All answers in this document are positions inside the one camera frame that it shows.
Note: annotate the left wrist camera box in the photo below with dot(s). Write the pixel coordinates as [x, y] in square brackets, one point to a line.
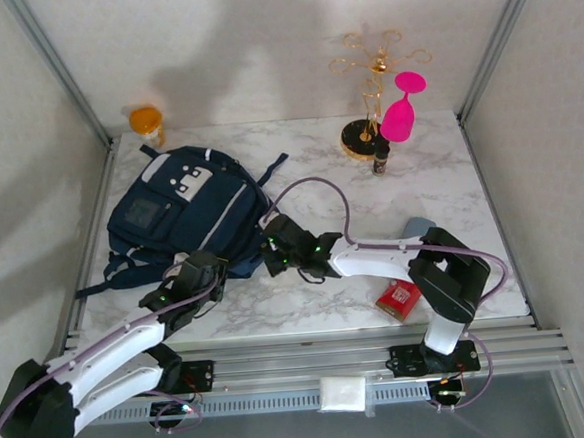
[179, 259]

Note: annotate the small dark bottle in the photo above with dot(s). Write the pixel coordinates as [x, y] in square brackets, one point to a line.
[381, 162]

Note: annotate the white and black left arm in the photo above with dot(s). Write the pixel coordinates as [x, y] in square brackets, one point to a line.
[111, 352]

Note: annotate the white packet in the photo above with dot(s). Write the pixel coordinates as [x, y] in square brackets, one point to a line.
[342, 396]

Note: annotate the pink wine glass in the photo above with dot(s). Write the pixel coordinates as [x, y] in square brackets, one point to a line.
[399, 118]

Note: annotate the red box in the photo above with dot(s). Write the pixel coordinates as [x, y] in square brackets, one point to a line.
[398, 299]

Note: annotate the grey-blue pouch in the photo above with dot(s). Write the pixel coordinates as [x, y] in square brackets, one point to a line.
[415, 226]

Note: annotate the aluminium frame post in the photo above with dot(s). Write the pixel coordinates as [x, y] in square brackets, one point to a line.
[495, 49]
[68, 79]

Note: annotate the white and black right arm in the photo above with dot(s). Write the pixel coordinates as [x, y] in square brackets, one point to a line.
[375, 260]

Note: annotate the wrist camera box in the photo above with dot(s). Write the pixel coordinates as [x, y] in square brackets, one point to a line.
[265, 223]
[179, 259]

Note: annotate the navy blue student backpack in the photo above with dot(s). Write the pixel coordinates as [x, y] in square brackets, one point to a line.
[206, 210]

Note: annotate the drink cup with orange lid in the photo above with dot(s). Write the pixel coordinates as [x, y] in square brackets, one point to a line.
[146, 121]

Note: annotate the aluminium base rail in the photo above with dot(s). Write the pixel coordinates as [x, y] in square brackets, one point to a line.
[282, 360]

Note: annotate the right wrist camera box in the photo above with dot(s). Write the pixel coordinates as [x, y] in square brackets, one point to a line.
[265, 223]

